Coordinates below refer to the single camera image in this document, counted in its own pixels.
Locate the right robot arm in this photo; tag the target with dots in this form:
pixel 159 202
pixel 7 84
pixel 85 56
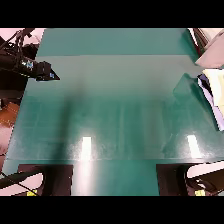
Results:
pixel 203 175

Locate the black garment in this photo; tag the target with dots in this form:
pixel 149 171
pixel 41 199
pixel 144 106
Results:
pixel 204 82

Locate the lavender garment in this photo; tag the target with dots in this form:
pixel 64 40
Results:
pixel 216 111

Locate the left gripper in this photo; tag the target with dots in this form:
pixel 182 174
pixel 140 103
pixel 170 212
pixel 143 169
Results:
pixel 46 71

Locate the pale yellow garment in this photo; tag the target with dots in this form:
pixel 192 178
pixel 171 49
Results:
pixel 215 76

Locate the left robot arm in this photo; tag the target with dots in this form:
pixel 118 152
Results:
pixel 15 61

